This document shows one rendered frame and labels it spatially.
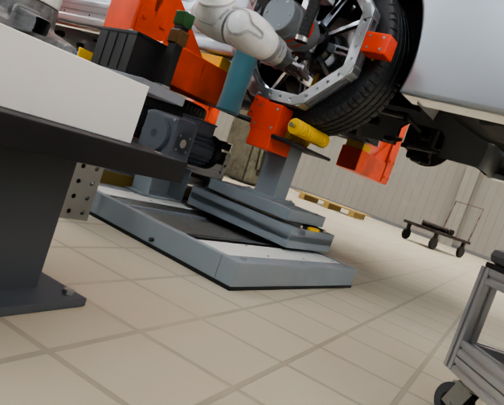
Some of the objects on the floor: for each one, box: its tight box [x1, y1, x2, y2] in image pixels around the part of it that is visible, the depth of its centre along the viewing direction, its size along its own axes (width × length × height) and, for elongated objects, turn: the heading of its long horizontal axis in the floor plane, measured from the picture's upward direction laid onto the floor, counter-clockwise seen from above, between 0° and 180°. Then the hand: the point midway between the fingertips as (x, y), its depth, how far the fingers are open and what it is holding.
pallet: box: [295, 190, 371, 220], centre depth 971 cm, size 133×92×12 cm
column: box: [59, 162, 104, 221], centre depth 157 cm, size 10×10×42 cm
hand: (305, 79), depth 172 cm, fingers closed
